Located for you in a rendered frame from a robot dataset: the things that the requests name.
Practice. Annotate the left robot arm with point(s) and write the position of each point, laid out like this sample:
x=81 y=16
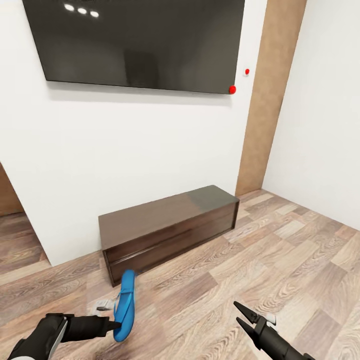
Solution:
x=58 y=328

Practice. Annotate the bench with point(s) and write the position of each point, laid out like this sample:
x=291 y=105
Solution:
x=143 y=237

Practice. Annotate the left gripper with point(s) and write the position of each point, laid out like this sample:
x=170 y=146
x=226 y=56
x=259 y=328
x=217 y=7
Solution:
x=97 y=327

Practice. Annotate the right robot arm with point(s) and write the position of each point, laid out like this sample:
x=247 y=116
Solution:
x=266 y=336

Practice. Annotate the wall mounted tv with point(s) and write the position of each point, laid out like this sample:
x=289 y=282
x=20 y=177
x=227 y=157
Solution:
x=179 y=45

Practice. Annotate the sandal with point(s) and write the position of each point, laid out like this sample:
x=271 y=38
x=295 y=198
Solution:
x=125 y=312

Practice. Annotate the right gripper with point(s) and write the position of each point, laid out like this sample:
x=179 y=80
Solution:
x=263 y=336

